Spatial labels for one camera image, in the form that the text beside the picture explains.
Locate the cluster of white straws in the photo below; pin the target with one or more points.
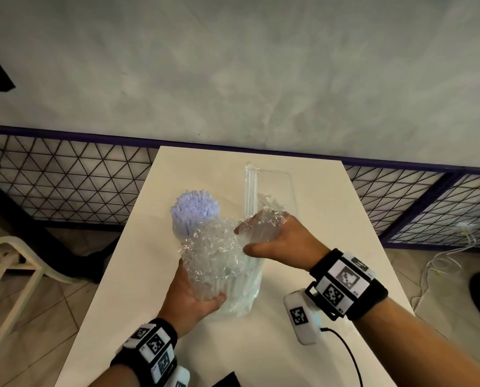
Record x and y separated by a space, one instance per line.
191 209

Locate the person's left hand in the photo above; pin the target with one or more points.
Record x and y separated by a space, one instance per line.
183 310

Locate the person's left forearm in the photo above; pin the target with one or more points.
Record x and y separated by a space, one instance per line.
111 376

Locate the clear acrylic sign stand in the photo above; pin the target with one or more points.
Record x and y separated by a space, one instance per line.
276 185

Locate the person's right hand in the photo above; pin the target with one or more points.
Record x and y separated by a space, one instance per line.
296 245

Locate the handful of clear straws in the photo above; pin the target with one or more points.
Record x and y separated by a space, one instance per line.
264 225

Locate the white plastic chair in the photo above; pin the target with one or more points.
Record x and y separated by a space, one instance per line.
18 245

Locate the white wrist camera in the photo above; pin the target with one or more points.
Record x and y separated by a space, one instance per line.
181 378
302 318

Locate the person's right forearm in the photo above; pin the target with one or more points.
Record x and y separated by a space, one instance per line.
417 350

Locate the dark wooden post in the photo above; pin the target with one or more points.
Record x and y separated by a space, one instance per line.
34 237

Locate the black flat object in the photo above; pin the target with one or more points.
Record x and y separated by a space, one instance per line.
225 380

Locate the pack of straws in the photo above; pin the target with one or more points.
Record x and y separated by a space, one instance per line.
219 257

